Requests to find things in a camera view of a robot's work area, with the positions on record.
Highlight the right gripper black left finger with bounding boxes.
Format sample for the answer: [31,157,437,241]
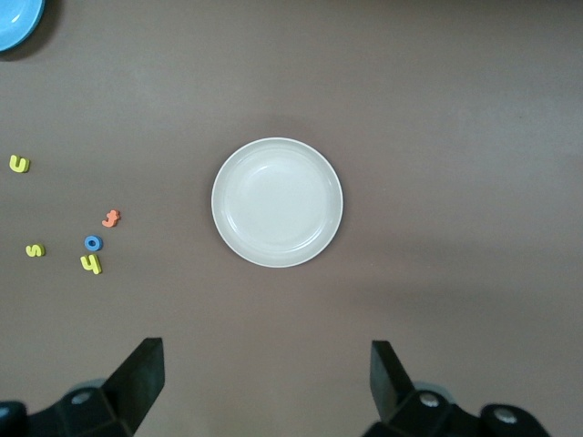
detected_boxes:
[0,337,166,437]

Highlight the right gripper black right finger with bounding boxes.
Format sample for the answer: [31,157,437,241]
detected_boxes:
[359,340,552,437]

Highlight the beige brown plate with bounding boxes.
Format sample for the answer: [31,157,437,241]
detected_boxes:
[210,137,344,269]

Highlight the brown table cover sheet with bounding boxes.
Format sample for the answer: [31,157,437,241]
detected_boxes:
[0,0,583,437]

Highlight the yellow foam letter h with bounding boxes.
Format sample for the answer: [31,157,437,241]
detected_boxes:
[79,253,104,276]

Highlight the blue plate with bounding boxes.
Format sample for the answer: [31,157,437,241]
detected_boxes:
[0,0,46,52]

